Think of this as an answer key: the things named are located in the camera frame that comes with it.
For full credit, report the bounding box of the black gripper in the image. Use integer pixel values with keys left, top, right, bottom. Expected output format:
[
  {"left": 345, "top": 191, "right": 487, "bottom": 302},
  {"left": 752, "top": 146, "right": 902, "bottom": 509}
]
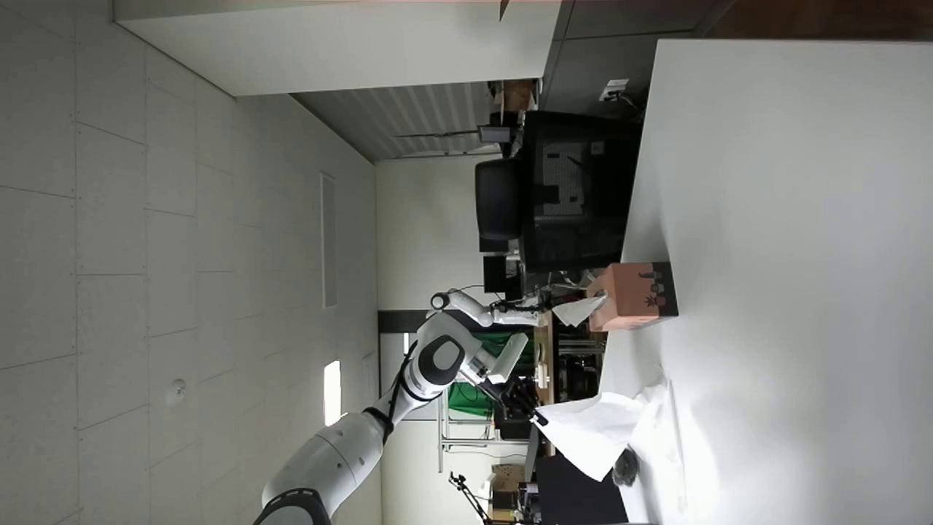
[{"left": 491, "top": 378, "right": 552, "bottom": 448}]

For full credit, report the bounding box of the grey ribbed shutter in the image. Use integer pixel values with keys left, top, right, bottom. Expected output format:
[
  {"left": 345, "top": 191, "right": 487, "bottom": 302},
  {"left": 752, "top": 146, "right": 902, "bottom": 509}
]
[{"left": 292, "top": 83, "right": 510, "bottom": 166}]

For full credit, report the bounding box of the orange tissue box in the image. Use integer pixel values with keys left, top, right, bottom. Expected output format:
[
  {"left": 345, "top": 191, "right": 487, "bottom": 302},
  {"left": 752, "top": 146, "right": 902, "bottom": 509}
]
[{"left": 585, "top": 260, "right": 684, "bottom": 337}]

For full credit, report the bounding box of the black tripod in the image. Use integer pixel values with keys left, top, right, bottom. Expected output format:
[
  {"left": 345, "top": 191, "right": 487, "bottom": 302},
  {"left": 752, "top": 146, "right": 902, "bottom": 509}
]
[{"left": 448, "top": 471, "right": 491, "bottom": 525}]

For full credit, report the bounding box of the brown cardboard box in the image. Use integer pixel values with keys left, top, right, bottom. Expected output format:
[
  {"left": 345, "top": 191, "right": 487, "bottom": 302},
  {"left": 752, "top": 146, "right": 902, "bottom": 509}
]
[{"left": 491, "top": 79, "right": 544, "bottom": 120}]

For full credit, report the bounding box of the black round knob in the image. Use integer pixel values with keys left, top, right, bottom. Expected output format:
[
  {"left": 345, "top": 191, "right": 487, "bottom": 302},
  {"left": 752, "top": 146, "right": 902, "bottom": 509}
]
[{"left": 609, "top": 448, "right": 641, "bottom": 491}]

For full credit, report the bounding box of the green panel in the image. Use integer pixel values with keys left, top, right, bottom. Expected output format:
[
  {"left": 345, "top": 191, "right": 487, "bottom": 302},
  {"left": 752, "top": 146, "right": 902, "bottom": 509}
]
[{"left": 448, "top": 331, "right": 538, "bottom": 420}]

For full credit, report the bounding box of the white rack frame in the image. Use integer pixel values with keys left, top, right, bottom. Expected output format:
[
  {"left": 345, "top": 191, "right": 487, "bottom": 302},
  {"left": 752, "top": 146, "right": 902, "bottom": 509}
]
[{"left": 434, "top": 405, "right": 503, "bottom": 455}]

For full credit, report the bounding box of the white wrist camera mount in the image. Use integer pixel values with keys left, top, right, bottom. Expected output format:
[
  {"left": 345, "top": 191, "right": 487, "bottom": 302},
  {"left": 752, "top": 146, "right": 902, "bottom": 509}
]
[{"left": 477, "top": 331, "right": 535, "bottom": 389}]

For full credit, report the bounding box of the black monitor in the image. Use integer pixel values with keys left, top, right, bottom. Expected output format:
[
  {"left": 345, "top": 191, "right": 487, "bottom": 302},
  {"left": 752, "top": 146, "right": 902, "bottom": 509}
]
[{"left": 474, "top": 109, "right": 646, "bottom": 279}]

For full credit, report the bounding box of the black box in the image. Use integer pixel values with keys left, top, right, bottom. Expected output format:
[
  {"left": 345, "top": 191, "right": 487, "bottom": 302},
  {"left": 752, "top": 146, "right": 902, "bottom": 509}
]
[{"left": 535, "top": 449, "right": 624, "bottom": 525}]

